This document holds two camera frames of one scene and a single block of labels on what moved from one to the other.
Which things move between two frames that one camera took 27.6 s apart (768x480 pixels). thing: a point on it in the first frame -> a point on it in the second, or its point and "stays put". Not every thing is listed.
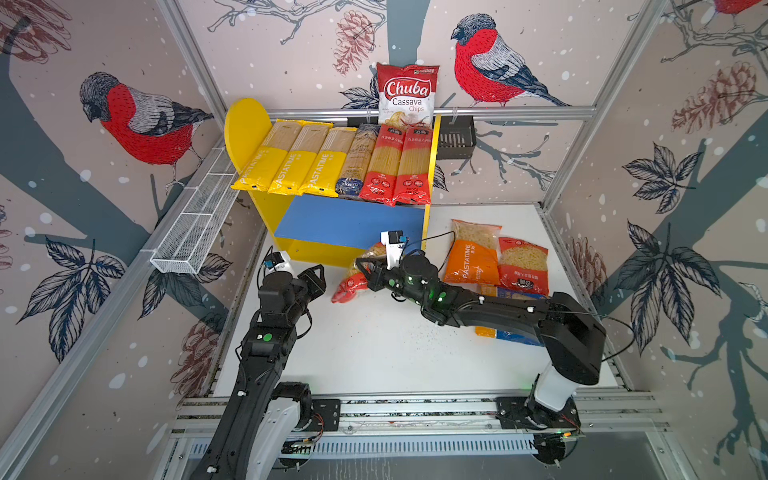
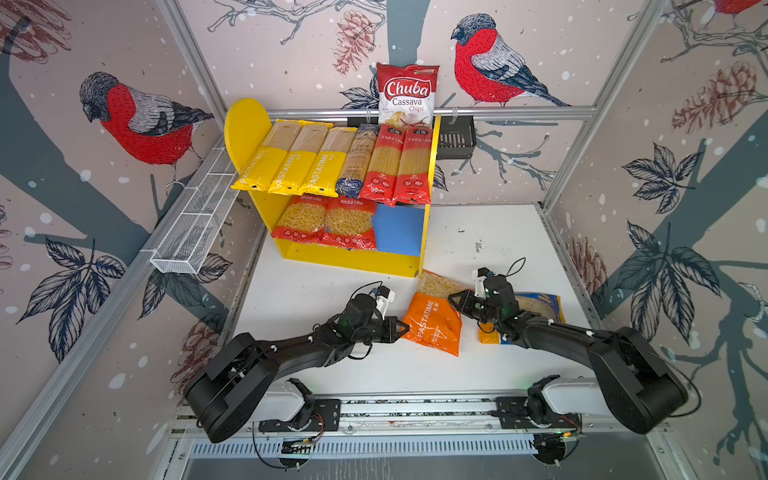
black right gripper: [377, 277] -> [463, 303]
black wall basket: [455, 135] stays put
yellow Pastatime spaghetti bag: [326, 171] stays put
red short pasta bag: [523, 266] -> [350, 223]
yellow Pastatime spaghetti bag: [297, 162] stays put
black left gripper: [319, 284] -> [391, 335]
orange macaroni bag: [473, 254] -> [433, 319]
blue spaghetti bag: [357, 160] stays put
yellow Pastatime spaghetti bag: [262, 169] stays put
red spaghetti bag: [413, 184] stays put
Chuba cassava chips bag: [407, 94] stays put
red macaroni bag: [357, 279] -> [303, 220]
